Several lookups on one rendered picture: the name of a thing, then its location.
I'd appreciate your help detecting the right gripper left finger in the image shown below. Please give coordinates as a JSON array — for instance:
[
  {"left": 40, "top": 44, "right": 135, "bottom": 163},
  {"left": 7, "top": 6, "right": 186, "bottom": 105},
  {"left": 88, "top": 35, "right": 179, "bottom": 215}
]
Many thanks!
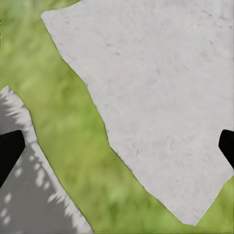
[{"left": 0, "top": 130, "right": 25, "bottom": 188}]

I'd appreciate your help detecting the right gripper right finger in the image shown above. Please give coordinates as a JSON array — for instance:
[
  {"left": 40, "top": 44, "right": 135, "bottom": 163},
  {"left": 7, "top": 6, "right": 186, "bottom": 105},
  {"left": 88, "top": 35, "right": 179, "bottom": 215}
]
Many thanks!
[{"left": 219, "top": 130, "right": 234, "bottom": 169}]

